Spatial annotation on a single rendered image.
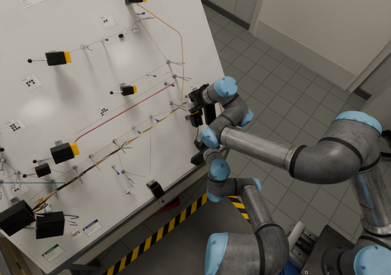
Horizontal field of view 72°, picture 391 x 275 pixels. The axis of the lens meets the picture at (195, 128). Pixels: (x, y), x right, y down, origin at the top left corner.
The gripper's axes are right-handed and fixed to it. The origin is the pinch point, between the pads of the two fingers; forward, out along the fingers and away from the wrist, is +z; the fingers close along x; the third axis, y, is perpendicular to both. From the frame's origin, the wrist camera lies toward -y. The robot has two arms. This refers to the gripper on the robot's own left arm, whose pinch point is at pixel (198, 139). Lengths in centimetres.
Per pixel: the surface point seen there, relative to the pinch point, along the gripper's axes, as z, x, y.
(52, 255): -22, 39, -70
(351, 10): 98, -100, 134
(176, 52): 5.7, 30.0, 30.3
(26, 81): -15, 75, -5
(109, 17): -3, 61, 29
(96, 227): -15, 26, -55
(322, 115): 102, -147, 49
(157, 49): 2.7, 38.4, 27.2
